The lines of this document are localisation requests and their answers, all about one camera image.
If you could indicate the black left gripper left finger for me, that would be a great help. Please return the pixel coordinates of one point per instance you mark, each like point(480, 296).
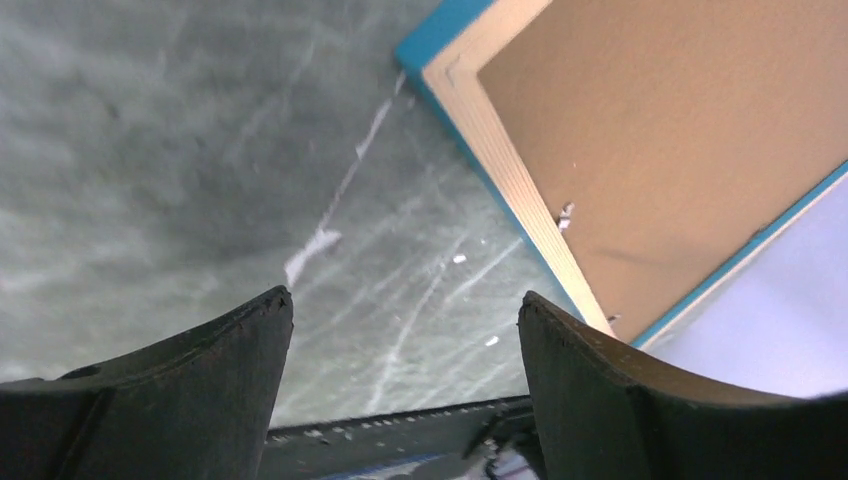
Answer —
point(196, 405)

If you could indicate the blue picture frame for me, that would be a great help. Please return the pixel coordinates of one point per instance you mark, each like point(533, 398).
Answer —
point(648, 149)

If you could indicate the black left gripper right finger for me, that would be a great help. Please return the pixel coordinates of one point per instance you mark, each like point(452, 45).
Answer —
point(606, 410)

